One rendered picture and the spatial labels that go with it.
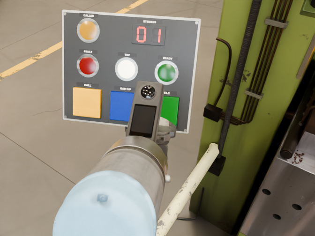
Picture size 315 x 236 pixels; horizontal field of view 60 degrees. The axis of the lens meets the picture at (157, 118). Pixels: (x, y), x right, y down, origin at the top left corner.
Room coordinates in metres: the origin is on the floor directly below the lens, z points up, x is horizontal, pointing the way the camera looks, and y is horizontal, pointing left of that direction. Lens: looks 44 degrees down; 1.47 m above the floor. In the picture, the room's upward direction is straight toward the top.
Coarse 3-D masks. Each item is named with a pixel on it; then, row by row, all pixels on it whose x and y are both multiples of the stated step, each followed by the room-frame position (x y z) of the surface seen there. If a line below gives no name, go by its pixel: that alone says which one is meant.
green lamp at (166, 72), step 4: (164, 64) 0.56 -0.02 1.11; (168, 64) 0.56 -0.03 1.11; (160, 68) 0.56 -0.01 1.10; (164, 68) 0.56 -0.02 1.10; (168, 68) 0.56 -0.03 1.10; (172, 68) 0.56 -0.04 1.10; (160, 72) 0.55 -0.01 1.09; (164, 72) 0.55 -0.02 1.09; (168, 72) 0.55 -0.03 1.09; (172, 72) 0.55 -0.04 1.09; (160, 76) 0.55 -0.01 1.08; (164, 76) 0.55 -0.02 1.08; (168, 76) 0.55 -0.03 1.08; (172, 76) 0.55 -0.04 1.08; (164, 80) 0.54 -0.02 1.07; (168, 80) 0.54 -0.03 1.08
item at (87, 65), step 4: (80, 60) 0.59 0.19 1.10; (84, 60) 0.59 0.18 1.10; (88, 60) 0.59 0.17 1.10; (92, 60) 0.59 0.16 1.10; (80, 64) 0.59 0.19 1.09; (84, 64) 0.58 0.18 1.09; (88, 64) 0.58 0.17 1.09; (92, 64) 0.58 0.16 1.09; (80, 68) 0.58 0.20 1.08; (84, 68) 0.58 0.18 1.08; (88, 68) 0.58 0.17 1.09; (92, 68) 0.58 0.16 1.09; (84, 72) 0.58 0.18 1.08; (88, 72) 0.57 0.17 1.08; (92, 72) 0.57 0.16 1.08
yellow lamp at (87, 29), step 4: (84, 24) 0.63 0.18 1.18; (88, 24) 0.63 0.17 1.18; (92, 24) 0.63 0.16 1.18; (80, 28) 0.63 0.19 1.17; (84, 28) 0.63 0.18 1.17; (88, 28) 0.63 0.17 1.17; (92, 28) 0.63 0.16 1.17; (96, 28) 0.63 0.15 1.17; (80, 32) 0.63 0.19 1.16; (84, 32) 0.62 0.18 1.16; (88, 32) 0.62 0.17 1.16; (92, 32) 0.62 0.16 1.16; (96, 32) 0.62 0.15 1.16; (84, 36) 0.62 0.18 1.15; (88, 36) 0.62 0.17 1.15; (92, 36) 0.62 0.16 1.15
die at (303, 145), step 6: (312, 114) 0.52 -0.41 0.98; (312, 120) 0.50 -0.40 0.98; (306, 126) 0.48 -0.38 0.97; (312, 126) 0.48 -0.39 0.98; (306, 132) 0.46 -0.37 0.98; (312, 132) 0.46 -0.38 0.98; (300, 138) 0.47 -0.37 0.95; (306, 138) 0.46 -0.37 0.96; (312, 138) 0.45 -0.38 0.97; (300, 144) 0.46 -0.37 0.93; (306, 144) 0.45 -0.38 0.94; (312, 144) 0.44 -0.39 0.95; (306, 150) 0.45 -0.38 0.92; (312, 150) 0.44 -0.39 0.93
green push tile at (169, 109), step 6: (168, 96) 0.52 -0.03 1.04; (168, 102) 0.51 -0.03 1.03; (174, 102) 0.51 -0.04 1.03; (162, 108) 0.51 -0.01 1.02; (168, 108) 0.50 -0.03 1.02; (174, 108) 0.50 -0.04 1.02; (162, 114) 0.50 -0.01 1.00; (168, 114) 0.50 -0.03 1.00; (174, 114) 0.49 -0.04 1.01; (168, 120) 0.49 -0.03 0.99; (174, 120) 0.49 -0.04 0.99
